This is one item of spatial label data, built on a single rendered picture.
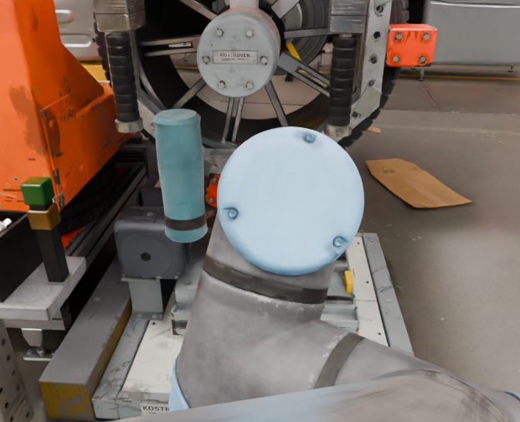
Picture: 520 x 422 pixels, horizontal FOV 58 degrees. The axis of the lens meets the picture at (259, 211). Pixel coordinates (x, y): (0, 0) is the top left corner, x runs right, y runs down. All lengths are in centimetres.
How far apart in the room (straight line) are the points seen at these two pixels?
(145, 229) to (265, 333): 95
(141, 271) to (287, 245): 102
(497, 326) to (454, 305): 14
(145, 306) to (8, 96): 70
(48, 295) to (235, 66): 53
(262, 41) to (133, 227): 63
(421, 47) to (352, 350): 75
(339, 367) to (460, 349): 125
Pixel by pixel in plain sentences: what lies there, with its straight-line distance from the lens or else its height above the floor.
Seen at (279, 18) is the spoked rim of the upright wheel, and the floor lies 89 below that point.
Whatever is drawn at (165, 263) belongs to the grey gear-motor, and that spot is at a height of 30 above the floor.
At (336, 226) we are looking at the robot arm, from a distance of 28.
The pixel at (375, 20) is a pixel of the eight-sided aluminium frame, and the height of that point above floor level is 90.
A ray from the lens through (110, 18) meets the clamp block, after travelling 76.
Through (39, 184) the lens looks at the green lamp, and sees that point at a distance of 87.
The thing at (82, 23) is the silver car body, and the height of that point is 85.
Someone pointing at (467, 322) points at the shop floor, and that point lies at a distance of 163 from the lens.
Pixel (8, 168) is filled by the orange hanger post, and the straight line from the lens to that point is 108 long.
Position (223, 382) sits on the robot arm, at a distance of 31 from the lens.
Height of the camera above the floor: 99
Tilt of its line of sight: 28 degrees down
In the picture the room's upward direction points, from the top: straight up
